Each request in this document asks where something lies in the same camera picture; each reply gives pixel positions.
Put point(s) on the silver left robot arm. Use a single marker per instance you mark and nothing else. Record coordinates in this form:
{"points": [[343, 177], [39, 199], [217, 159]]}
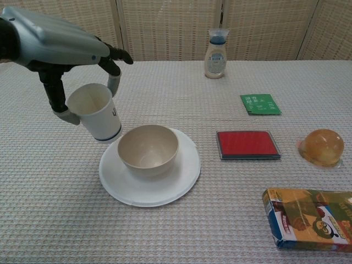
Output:
{"points": [[5, 41]]}

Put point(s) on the white paper cup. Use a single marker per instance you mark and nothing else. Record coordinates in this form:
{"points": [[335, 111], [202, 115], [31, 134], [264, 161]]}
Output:
{"points": [[97, 112]]}

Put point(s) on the yellow snack box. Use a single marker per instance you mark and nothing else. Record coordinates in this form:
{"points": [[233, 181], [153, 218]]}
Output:
{"points": [[310, 220]]}

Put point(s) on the amber jelly cup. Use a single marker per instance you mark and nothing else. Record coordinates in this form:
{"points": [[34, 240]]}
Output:
{"points": [[321, 148]]}

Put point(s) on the red ink stamp pad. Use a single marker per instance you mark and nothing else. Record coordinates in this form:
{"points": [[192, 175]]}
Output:
{"points": [[248, 144]]}

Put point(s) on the woven folding screen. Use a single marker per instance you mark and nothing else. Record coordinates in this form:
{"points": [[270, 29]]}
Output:
{"points": [[192, 28]]}

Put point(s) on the beige bottle with blue cap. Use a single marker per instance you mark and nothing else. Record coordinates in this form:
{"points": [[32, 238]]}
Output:
{"points": [[215, 59]]}

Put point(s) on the beige bowl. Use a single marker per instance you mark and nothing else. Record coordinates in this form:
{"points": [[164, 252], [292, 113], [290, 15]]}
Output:
{"points": [[148, 154]]}

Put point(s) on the beige waffle tablecloth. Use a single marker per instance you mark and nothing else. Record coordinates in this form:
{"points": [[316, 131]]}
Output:
{"points": [[176, 233]]}

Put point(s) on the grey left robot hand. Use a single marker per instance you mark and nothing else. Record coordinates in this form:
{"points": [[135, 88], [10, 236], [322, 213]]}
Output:
{"points": [[55, 44]]}

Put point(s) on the white paper plate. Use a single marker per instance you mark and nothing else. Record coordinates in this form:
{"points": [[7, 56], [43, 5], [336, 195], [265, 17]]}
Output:
{"points": [[149, 187]]}

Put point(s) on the green sachet packet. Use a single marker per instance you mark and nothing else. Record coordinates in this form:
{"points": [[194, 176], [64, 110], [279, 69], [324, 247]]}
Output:
{"points": [[259, 104]]}

